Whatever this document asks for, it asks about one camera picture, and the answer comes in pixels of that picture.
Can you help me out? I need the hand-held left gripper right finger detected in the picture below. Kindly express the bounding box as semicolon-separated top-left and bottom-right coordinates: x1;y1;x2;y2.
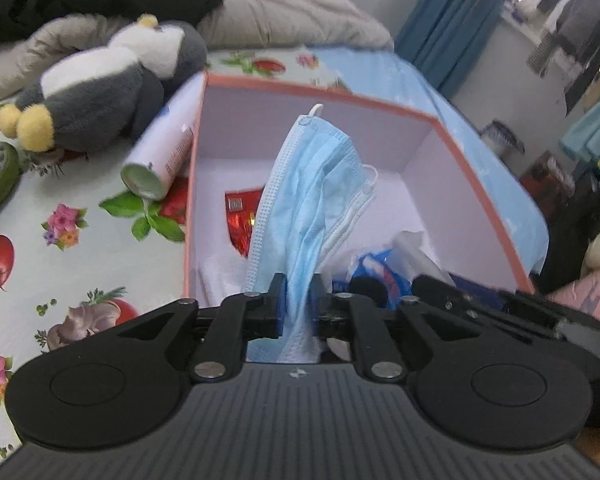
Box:
309;272;506;382

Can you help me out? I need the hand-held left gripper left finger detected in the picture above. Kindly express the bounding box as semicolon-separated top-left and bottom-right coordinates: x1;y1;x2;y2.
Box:
114;273;287;382

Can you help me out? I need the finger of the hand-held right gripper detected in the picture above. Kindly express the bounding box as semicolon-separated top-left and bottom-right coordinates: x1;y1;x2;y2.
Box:
412;274;511;322

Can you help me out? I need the white tissue paper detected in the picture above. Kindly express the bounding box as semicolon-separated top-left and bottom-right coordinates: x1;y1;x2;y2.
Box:
200;250;253;306

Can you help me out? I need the blue plastic packet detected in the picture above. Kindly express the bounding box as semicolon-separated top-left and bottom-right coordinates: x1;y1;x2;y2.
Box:
347;247;411;311

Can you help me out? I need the red snack packet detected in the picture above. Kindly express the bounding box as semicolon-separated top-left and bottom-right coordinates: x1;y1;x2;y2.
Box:
224;187;266;260

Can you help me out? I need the blue face mask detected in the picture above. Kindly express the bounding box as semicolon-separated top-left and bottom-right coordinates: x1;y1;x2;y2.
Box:
245;104;378;365

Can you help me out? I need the pink cardboard box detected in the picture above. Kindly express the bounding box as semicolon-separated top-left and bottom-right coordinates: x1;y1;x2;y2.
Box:
182;71;536;363

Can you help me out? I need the red bin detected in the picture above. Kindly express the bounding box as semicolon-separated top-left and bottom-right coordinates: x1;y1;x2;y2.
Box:
522;155;576;211

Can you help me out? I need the white trash bin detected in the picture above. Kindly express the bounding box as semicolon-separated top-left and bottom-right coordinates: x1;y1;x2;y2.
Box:
480;119;526;158

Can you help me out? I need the hanging teal cloth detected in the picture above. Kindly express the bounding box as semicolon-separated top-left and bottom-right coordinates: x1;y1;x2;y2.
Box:
560;95;600;178

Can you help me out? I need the white spray can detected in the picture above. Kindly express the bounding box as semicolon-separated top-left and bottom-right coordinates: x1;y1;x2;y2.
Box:
120;92;203;201

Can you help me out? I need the fruit-print mat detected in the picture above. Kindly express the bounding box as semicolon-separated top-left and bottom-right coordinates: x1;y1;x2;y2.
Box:
0;47;346;461

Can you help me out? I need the hanging striped garment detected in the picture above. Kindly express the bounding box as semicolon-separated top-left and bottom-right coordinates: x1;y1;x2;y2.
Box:
525;35;556;78

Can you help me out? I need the blue curtain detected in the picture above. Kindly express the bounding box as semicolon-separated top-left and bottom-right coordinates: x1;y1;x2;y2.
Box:
395;0;511;101

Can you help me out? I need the grey penguin plush toy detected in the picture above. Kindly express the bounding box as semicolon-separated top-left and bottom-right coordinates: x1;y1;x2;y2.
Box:
0;14;208;153

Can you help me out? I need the grey duvet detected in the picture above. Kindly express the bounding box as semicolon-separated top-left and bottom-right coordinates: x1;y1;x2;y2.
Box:
170;0;395;53

